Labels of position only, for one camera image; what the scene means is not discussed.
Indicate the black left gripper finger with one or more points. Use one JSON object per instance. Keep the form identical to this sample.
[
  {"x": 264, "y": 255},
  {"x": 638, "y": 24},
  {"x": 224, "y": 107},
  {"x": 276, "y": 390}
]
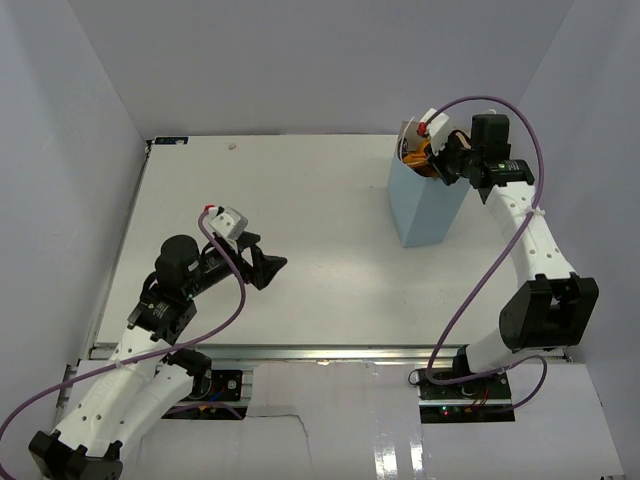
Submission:
[
  {"x": 265, "y": 268},
  {"x": 248, "y": 242}
]

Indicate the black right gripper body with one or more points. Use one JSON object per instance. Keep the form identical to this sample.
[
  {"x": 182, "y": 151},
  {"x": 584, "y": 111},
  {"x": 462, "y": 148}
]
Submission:
[{"x": 454, "y": 161}]

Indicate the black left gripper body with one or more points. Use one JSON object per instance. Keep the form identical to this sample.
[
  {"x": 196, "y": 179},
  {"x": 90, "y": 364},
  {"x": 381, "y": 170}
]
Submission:
[{"x": 215, "y": 268}]

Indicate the orange potato chips bag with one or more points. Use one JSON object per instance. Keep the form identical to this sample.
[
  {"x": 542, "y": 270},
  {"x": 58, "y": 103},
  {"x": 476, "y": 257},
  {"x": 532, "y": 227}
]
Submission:
[{"x": 419, "y": 160}]

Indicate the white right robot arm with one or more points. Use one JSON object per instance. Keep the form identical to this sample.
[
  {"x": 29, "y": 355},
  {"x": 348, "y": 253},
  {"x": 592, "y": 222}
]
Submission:
[{"x": 553, "y": 304}]

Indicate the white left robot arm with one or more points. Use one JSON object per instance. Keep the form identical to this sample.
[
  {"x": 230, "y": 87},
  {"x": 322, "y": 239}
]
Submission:
[{"x": 147, "y": 377}]

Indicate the light blue paper bag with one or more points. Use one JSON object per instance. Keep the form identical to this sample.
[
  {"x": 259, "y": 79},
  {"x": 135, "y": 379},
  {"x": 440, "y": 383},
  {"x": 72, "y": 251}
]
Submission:
[{"x": 423, "y": 208}]

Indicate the black label sticker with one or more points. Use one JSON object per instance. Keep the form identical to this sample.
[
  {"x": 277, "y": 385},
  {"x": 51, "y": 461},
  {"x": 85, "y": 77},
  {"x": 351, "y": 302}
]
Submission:
[{"x": 171, "y": 140}]

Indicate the white front cardboard panel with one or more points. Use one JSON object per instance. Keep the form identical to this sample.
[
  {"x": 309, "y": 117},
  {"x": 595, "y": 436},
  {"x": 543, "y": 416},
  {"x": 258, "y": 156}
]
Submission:
[{"x": 358, "y": 421}]

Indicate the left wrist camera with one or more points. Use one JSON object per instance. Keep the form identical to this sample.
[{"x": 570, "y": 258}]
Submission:
[{"x": 225, "y": 222}]

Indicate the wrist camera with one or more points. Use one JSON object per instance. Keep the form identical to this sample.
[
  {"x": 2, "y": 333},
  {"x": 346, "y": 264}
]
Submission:
[
  {"x": 436, "y": 128},
  {"x": 225, "y": 222}
]

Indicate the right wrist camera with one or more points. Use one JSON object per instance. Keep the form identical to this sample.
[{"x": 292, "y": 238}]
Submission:
[{"x": 436, "y": 128}]

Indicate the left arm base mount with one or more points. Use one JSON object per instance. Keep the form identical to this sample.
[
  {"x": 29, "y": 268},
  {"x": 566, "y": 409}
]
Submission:
[{"x": 216, "y": 385}]

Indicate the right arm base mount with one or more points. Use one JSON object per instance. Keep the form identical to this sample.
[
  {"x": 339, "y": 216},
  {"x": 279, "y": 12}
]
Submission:
[{"x": 495, "y": 387}]

